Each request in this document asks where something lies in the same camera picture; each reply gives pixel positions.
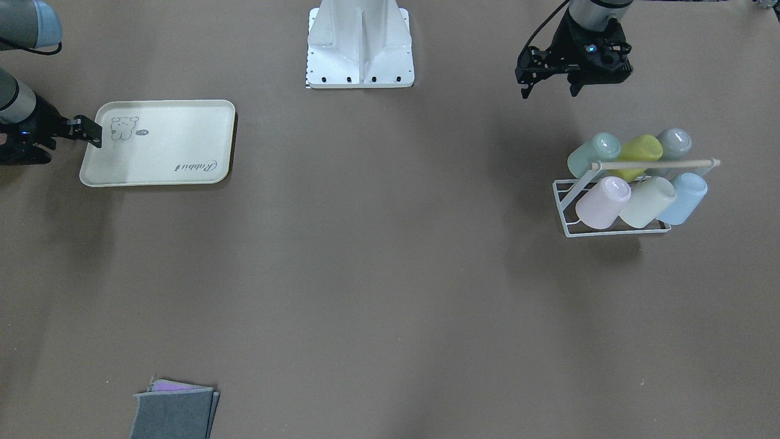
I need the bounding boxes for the folded grey cloth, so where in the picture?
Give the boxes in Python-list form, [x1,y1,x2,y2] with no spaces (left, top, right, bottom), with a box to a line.
[129,379,221,438]

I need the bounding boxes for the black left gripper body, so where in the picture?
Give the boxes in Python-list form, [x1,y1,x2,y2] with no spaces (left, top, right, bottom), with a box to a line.
[515,9,633,85]

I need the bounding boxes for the green cup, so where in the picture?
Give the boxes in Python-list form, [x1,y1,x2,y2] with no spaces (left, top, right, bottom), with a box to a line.
[567,132,622,179]

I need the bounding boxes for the pink cup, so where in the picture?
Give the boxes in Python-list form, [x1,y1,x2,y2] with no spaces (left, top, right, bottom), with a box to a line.
[575,177,632,230]

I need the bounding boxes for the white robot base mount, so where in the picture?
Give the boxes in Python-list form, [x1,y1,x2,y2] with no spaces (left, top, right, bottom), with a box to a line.
[305,1,415,89]

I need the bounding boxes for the cream cup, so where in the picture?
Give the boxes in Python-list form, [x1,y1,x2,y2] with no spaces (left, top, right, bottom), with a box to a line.
[619,177,677,229]

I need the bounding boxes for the yellow cup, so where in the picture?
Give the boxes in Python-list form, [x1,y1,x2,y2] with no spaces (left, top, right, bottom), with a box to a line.
[608,135,663,183]

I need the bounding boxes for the light blue cup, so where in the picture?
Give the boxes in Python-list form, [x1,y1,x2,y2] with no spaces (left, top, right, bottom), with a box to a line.
[656,172,709,226]

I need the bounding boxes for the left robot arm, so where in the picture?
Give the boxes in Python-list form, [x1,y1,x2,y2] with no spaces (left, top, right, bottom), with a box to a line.
[515,1,633,98]

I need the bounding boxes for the grey cup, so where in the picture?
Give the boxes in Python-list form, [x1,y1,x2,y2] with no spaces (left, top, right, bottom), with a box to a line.
[655,127,693,164]

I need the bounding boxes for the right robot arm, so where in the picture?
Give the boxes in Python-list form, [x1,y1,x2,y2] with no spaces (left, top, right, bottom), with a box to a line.
[1,1,103,166]

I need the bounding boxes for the cream rabbit tray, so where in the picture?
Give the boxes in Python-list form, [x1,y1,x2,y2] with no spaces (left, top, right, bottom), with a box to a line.
[80,99,237,187]

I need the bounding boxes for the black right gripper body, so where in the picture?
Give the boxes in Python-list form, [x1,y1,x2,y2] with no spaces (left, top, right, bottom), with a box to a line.
[1,95,76,166]

